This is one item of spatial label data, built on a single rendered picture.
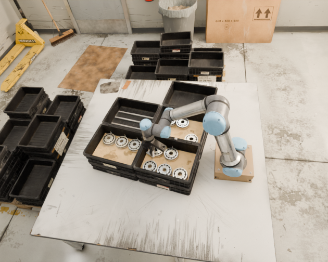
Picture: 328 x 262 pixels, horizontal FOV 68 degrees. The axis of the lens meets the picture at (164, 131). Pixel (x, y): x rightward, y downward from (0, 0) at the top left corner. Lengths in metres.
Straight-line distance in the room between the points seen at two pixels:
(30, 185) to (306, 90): 3.42
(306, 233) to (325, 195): 0.45
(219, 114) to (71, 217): 1.26
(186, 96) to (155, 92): 0.38
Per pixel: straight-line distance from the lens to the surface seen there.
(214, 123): 1.24
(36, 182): 2.76
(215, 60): 3.12
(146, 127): 1.50
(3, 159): 2.77
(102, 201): 1.89
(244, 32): 4.29
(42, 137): 2.75
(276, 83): 3.68
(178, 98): 2.16
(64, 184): 2.06
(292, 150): 3.00
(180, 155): 1.79
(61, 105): 3.14
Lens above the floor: 2.36
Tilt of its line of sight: 52 degrees down
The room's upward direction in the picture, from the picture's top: 9 degrees counter-clockwise
